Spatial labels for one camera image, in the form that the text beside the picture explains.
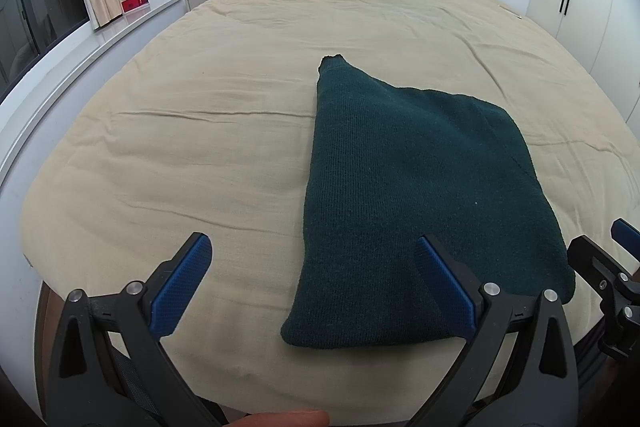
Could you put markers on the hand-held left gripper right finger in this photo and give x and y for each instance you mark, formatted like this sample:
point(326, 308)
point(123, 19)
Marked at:
point(445, 287)

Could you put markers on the red box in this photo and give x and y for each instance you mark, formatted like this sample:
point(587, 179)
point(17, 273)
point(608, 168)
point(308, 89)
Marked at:
point(134, 2)

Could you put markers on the dark green knit sweater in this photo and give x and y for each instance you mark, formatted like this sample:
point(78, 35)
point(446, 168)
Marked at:
point(400, 182)

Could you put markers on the bed with beige sheet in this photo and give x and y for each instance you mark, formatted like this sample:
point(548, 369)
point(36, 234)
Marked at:
point(200, 132)

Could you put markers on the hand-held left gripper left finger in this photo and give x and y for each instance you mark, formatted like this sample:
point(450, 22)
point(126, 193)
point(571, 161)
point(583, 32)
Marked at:
point(182, 287)

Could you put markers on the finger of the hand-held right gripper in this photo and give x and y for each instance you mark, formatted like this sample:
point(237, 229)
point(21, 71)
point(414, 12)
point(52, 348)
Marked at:
point(627, 234)
point(587, 257)

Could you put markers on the white window ledge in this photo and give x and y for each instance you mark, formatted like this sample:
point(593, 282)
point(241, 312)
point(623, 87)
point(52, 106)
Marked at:
point(100, 52)

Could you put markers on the person's left hand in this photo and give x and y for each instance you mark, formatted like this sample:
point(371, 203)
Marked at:
point(285, 419)

